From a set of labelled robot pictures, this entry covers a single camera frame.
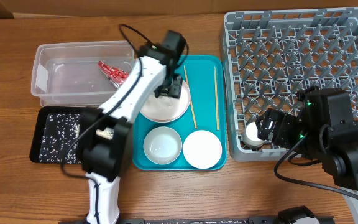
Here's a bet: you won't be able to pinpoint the white round plate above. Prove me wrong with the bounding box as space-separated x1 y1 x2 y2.
140 81 190 123

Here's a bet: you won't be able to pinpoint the red snack wrapper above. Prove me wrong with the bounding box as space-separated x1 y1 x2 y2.
98 61 129 89

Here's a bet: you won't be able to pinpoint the pink bowl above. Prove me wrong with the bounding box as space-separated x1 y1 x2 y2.
183 130 223 169

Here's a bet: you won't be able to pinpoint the grey bowl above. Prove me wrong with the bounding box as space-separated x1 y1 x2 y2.
143 126 182 165

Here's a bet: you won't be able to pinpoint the white napkin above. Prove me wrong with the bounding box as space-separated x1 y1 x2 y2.
141 96 180 119

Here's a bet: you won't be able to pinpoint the black rectangular tray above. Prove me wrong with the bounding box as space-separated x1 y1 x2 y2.
29 106 95 164

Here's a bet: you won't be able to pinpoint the white cup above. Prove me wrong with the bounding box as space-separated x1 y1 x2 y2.
242 121 265 149

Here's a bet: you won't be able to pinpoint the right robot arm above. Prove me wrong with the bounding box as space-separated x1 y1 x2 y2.
255 86 358 223

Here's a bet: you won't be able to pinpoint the teal plastic serving tray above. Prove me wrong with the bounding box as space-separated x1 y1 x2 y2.
132 55 227 171

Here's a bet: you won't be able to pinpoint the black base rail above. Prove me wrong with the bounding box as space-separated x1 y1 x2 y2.
57 205 335 224

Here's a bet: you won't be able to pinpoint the rice leftovers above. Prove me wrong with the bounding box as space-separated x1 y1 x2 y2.
39 113 114 164

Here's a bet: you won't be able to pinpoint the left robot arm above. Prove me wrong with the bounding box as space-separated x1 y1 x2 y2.
77 30 188 223

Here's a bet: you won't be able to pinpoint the grey plastic dishwasher rack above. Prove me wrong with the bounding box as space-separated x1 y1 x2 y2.
221 7 358 162

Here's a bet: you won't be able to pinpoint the wooden chopstick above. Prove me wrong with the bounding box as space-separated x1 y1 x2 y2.
214 67 219 131
183 65 198 129

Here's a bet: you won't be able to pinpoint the clear plastic waste bin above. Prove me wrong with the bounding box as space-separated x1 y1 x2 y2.
31 41 135 106

